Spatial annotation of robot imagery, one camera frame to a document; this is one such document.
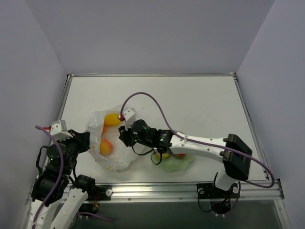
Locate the yellow fake lemon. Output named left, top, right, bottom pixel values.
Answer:
left=104, top=114, right=121, bottom=126

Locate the white plastic bag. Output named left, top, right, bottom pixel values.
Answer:
left=86, top=105, right=144, bottom=171

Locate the pink yellow fake peach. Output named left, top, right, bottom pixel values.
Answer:
left=100, top=138, right=113, bottom=156

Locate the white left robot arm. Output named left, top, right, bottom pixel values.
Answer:
left=28, top=128, right=98, bottom=229

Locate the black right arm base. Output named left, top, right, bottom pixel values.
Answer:
left=196, top=182, right=241, bottom=218

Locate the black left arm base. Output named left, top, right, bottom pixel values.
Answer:
left=78, top=185, right=112, bottom=217

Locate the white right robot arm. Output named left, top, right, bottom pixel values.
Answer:
left=118, top=119, right=252, bottom=197

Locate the green glass plate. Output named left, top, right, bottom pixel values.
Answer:
left=151, top=153, right=194, bottom=173

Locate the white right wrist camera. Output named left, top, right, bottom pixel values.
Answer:
left=119, top=109, right=136, bottom=130

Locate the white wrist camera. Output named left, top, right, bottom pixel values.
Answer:
left=119, top=109, right=136, bottom=130
left=50, top=120, right=73, bottom=141

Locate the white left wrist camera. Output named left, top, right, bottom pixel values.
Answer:
left=50, top=120, right=73, bottom=141

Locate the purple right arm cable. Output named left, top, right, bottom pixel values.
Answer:
left=120, top=92, right=276, bottom=188

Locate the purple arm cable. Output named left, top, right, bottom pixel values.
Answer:
left=30, top=125, right=65, bottom=226
left=120, top=92, right=276, bottom=188

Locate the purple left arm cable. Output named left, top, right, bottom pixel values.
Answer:
left=30, top=125, right=65, bottom=226

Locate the aluminium table frame rail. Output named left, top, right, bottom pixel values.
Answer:
left=26, top=73, right=285, bottom=203

